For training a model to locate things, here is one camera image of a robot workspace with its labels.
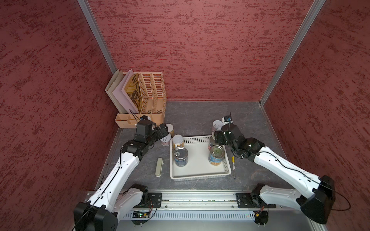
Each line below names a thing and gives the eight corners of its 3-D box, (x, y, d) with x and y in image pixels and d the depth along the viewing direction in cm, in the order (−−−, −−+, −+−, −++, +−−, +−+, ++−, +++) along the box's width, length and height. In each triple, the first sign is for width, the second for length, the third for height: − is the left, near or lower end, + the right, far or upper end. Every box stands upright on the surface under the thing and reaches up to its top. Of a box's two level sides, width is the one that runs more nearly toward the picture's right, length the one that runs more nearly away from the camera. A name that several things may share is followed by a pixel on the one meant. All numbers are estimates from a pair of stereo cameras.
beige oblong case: (155, 177, 83) (154, 175, 81) (158, 159, 90) (157, 157, 87) (161, 177, 83) (160, 175, 81) (163, 159, 90) (163, 157, 87)
